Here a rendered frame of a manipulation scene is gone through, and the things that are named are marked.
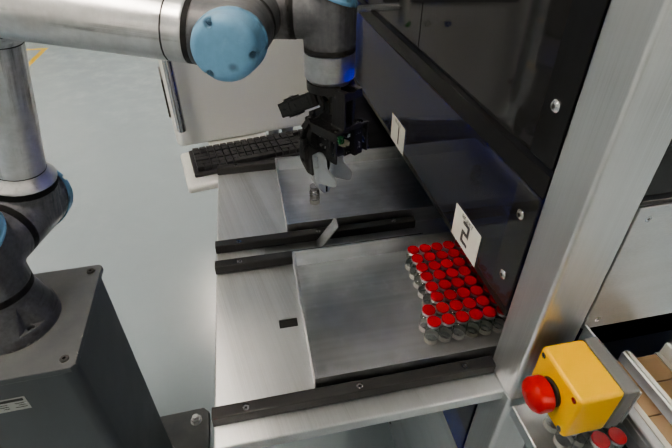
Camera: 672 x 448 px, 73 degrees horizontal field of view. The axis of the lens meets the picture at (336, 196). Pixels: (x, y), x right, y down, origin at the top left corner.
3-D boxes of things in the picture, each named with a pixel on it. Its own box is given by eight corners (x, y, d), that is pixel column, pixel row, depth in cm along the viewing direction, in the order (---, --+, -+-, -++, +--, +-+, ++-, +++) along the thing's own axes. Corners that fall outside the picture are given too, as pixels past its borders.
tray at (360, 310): (463, 241, 90) (466, 227, 88) (535, 351, 69) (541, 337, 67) (292, 265, 84) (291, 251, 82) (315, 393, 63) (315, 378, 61)
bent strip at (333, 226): (336, 240, 90) (336, 216, 87) (338, 250, 88) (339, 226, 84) (264, 248, 88) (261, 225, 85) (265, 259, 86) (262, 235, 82)
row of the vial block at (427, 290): (414, 262, 85) (417, 244, 82) (453, 342, 70) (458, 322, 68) (403, 264, 84) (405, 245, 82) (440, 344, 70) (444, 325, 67)
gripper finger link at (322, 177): (330, 210, 77) (330, 163, 71) (307, 195, 80) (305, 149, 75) (343, 202, 78) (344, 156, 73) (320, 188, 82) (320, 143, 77)
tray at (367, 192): (407, 156, 117) (408, 144, 115) (447, 217, 96) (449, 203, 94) (275, 170, 111) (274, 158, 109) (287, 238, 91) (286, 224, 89)
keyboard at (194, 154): (317, 130, 145) (317, 123, 144) (333, 151, 134) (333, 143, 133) (188, 154, 133) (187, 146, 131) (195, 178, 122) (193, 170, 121)
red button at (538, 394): (543, 384, 54) (552, 364, 52) (563, 416, 51) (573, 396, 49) (514, 390, 54) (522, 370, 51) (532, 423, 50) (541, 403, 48)
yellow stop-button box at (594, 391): (578, 371, 58) (597, 334, 53) (617, 426, 52) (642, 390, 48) (524, 381, 56) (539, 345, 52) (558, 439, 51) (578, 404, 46)
